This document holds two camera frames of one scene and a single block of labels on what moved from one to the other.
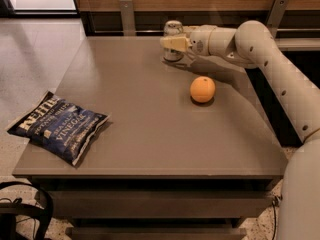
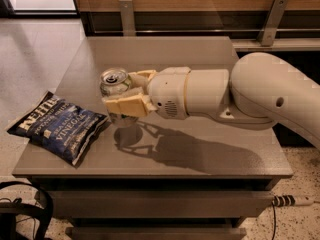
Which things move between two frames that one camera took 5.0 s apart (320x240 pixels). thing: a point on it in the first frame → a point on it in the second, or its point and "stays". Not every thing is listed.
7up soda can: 172,28 → 115,81
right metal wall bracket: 276,13 stays
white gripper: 199,42 → 168,91
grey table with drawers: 166,166 stays
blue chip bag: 64,128 stays
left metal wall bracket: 128,19 stays
